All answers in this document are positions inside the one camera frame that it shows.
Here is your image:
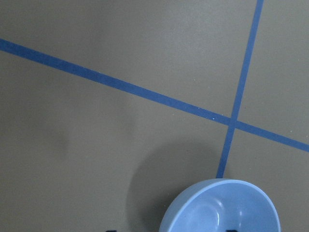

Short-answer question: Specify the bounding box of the blue bowl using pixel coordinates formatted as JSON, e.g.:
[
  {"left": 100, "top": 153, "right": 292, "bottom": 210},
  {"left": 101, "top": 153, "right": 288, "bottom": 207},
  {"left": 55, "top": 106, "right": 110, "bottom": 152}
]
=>
[{"left": 159, "top": 178, "right": 281, "bottom": 232}]

